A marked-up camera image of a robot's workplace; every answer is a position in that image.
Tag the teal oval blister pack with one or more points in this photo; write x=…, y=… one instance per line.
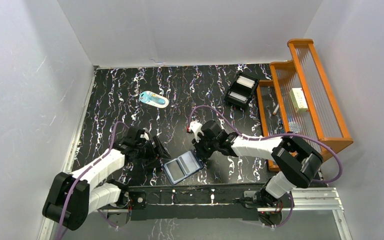
x=153, y=99

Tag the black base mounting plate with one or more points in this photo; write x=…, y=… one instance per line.
x=210, y=201

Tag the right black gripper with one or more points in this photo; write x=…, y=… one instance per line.
x=199, y=151

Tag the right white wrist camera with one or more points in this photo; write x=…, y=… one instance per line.
x=195, y=129

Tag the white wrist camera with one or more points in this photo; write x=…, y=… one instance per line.
x=146, y=136
x=195, y=129

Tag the white box on rack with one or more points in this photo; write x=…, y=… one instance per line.
x=298, y=100

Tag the orange wooden tiered rack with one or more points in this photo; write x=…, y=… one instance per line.
x=324, y=120

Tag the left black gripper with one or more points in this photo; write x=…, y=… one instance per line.
x=153, y=149

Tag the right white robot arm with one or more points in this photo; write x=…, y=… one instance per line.
x=297, y=160

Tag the white cards stack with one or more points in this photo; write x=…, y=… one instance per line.
x=245, y=81

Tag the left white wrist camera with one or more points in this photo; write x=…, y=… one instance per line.
x=146, y=136

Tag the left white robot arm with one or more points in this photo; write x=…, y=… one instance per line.
x=73, y=196

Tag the small stick on rack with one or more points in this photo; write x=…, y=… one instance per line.
x=276, y=109

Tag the aluminium frame rail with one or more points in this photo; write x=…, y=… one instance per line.
x=316, y=198

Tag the silver cards in box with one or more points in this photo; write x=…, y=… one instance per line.
x=238, y=97

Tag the blue items on rack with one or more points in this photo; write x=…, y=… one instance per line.
x=291, y=125

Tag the blue leather card holder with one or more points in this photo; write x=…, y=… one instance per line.
x=182, y=167

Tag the black card box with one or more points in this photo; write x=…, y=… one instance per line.
x=244, y=91

